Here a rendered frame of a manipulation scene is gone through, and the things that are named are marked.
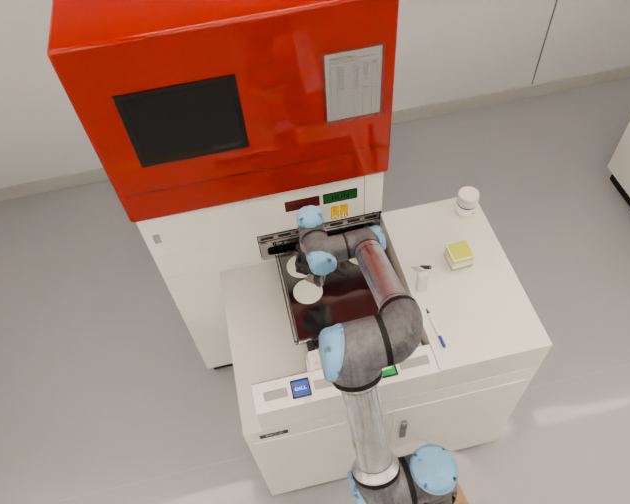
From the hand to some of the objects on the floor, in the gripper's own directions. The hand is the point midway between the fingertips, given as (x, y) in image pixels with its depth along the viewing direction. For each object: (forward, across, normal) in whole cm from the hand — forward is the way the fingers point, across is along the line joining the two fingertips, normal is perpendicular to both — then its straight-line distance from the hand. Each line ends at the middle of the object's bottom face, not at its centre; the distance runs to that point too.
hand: (322, 284), depth 187 cm
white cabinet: (+98, -1, +16) cm, 99 cm away
